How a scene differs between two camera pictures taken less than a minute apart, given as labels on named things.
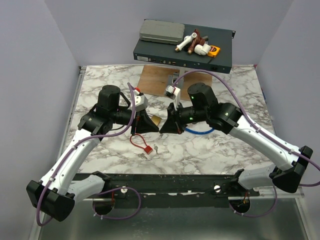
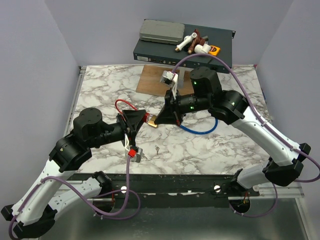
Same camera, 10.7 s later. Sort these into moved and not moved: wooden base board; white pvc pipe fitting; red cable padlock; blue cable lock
Moved: red cable padlock
Not moved: blue cable lock; wooden base board; white pvc pipe fitting
